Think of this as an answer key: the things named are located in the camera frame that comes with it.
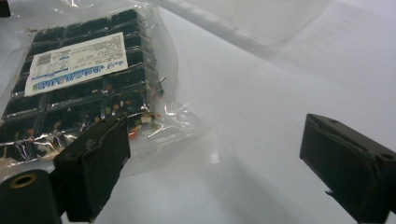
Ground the clear packet of dark seaweed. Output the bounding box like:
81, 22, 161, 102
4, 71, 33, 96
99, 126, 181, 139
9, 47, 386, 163
0, 3, 216, 185

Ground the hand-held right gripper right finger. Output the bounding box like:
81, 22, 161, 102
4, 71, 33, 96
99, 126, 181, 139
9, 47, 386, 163
299, 113, 396, 224

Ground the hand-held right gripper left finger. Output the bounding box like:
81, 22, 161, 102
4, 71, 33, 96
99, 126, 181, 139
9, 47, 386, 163
52, 115, 132, 223

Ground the black object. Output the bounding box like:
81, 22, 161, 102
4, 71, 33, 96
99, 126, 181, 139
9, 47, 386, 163
0, 0, 12, 19

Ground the white plastic container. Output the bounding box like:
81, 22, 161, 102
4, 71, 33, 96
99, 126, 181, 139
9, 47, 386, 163
152, 0, 334, 59

